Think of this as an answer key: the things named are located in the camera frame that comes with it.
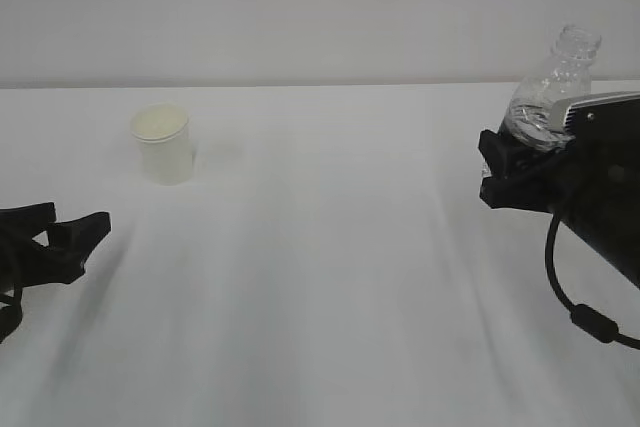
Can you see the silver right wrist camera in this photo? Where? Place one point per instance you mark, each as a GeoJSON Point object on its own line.
{"type": "Point", "coordinates": [603, 116]}

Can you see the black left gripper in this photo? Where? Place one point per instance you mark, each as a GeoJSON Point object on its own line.
{"type": "Point", "coordinates": [62, 261]}

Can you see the clear water bottle green label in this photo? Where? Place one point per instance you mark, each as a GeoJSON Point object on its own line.
{"type": "Point", "coordinates": [565, 73]}

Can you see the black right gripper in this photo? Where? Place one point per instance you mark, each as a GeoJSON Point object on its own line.
{"type": "Point", "coordinates": [604, 212]}

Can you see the white paper cup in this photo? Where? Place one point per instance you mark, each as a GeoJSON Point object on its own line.
{"type": "Point", "coordinates": [161, 132]}

